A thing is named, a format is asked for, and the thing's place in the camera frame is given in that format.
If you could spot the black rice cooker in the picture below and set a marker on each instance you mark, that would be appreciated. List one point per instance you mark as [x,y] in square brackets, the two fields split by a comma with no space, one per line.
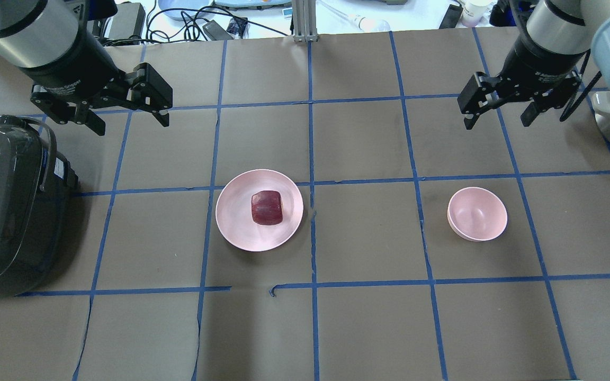
[36,181]

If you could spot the black power adapter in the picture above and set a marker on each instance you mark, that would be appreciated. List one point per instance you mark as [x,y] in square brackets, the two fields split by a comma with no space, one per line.
[127,23]

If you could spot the pink plate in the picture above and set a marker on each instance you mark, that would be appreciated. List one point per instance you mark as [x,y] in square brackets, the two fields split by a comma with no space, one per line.
[233,210]

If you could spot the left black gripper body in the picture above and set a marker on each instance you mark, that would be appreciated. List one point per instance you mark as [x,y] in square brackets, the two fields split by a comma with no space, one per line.
[74,62]

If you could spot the pink bowl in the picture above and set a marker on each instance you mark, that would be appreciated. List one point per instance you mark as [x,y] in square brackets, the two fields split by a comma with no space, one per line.
[476,214]

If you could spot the white purple cup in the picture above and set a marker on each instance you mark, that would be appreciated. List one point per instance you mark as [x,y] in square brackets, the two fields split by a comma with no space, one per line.
[473,11]

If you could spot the aluminium frame post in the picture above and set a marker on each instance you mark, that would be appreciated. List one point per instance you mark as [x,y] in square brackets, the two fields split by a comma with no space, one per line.
[303,19]

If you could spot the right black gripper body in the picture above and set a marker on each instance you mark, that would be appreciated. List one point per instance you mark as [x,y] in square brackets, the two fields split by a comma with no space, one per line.
[539,65]

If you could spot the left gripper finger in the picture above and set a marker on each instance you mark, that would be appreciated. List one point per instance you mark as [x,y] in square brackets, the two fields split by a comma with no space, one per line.
[146,90]
[62,112]

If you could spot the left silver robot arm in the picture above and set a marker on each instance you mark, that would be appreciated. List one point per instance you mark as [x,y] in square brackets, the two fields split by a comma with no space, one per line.
[113,94]

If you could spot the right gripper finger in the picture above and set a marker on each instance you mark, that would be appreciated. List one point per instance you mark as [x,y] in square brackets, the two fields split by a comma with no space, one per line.
[556,98]
[482,93]

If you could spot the red apple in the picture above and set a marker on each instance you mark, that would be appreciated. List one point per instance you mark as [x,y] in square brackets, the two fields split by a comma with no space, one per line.
[267,208]

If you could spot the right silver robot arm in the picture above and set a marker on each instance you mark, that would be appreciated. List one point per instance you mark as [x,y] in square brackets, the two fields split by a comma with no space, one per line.
[572,27]

